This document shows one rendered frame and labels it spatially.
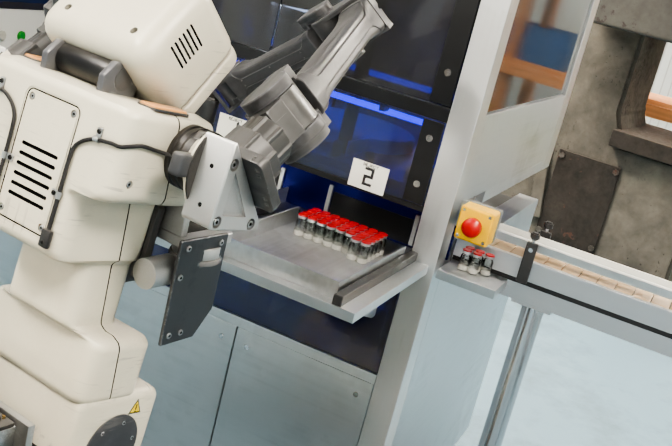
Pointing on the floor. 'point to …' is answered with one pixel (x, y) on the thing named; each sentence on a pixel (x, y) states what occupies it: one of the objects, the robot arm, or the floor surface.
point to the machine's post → (448, 185)
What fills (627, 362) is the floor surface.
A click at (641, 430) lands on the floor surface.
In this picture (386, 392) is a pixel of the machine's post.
